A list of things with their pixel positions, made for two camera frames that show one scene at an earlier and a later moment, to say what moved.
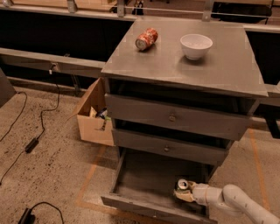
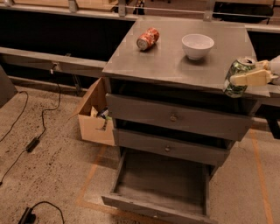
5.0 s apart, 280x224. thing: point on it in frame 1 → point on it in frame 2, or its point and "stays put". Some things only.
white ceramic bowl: (195, 45) stays put
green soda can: (181, 184) → (238, 66)
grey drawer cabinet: (186, 88) stays put
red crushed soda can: (147, 38) stays put
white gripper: (199, 192) → (275, 67)
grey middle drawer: (176, 147) stays put
